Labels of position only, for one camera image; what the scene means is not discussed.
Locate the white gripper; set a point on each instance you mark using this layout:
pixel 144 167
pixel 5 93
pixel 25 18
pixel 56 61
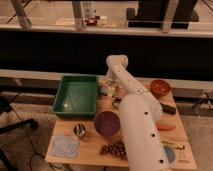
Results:
pixel 113 86

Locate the blue sponge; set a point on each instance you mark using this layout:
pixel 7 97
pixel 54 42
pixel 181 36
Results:
pixel 104 90

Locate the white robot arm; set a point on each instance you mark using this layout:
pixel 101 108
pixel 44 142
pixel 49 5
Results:
pixel 139 111

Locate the purple bowl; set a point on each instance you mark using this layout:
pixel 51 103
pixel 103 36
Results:
pixel 107 123

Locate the red bowl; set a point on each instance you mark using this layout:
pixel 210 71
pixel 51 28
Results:
pixel 159 88

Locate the black binder clip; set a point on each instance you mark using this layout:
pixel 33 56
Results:
pixel 116 103

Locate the green plastic tray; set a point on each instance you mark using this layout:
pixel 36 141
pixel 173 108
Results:
pixel 76 97

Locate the small metal cup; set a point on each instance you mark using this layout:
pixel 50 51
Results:
pixel 79 130

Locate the black rectangular remote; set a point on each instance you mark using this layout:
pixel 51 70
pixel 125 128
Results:
pixel 168 109

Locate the orange carrot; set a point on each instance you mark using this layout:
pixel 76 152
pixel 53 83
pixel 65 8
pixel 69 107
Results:
pixel 165 127

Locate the bunch of dark grapes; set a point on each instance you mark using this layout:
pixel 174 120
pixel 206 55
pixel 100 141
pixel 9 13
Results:
pixel 116 149

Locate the yellow wooden block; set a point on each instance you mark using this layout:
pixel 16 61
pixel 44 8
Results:
pixel 174 145

